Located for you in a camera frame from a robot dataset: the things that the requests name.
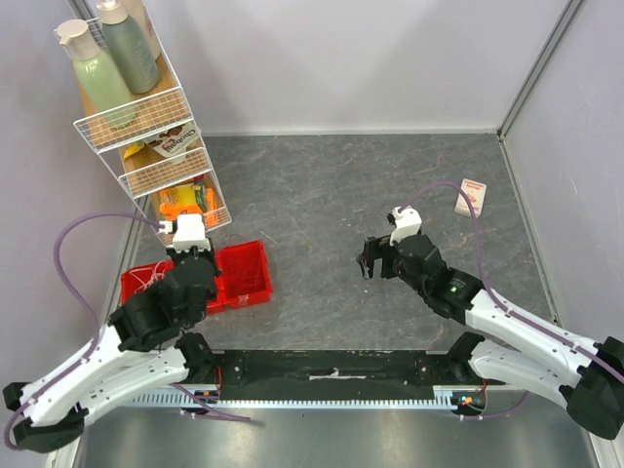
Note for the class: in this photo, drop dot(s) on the orange snack packs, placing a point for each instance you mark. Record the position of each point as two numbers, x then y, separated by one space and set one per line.
189 199

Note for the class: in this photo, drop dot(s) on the small white card box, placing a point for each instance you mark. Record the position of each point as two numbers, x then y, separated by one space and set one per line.
476 194

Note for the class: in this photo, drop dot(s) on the red bin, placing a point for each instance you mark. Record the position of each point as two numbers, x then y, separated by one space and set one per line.
139 278
245 279

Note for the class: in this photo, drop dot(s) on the dark green bottle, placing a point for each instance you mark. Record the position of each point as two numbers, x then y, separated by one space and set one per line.
128 47

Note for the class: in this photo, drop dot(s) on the red bin left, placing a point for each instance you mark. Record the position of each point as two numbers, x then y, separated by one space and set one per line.
139 278

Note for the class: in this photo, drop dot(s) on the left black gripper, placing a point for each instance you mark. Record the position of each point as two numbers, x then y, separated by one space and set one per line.
178 256

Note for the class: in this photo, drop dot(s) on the chocolate cookie box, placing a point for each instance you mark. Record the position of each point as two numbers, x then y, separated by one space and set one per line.
174 140

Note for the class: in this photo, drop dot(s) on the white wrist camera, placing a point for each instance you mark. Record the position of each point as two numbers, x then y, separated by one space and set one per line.
406 222
188 231

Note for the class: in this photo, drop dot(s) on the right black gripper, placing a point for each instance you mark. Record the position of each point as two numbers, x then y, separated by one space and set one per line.
383 260

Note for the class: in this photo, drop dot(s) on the slotted cable duct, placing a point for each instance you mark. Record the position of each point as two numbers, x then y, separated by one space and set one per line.
169 398

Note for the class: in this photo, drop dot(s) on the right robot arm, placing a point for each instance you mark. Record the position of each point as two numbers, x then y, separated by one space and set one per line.
506 343

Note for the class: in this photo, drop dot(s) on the beige bottle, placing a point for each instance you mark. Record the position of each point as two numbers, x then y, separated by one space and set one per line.
137 10

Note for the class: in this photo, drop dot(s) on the white wire shelf rack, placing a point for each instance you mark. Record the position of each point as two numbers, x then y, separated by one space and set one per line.
145 174

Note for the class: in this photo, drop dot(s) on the red bin right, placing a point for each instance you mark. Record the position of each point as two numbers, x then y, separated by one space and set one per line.
245 279

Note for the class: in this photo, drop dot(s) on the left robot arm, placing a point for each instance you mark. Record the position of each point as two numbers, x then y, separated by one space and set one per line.
146 343

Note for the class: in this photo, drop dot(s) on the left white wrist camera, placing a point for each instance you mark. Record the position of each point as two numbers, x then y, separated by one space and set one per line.
188 231

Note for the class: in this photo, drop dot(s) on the light green bottle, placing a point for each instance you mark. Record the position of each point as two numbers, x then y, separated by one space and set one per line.
97 73

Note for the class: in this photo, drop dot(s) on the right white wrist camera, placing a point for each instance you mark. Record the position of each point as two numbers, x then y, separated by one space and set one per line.
406 222

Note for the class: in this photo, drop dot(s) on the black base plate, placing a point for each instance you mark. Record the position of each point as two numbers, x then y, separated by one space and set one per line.
335 374

